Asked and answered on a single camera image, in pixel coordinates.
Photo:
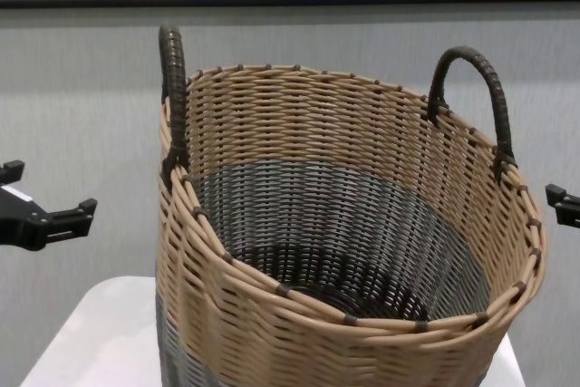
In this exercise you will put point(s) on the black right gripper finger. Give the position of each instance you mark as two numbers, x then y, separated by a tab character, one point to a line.
559	196

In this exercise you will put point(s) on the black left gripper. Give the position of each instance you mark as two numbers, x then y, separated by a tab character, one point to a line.
18	224

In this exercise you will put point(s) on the tan grey woven laundry basket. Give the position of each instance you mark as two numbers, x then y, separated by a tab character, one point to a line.
317	337

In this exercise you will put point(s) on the white rounded pedestal table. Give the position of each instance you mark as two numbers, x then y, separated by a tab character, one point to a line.
90	337

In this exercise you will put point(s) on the black wall trim strip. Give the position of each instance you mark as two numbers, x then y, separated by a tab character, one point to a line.
290	1

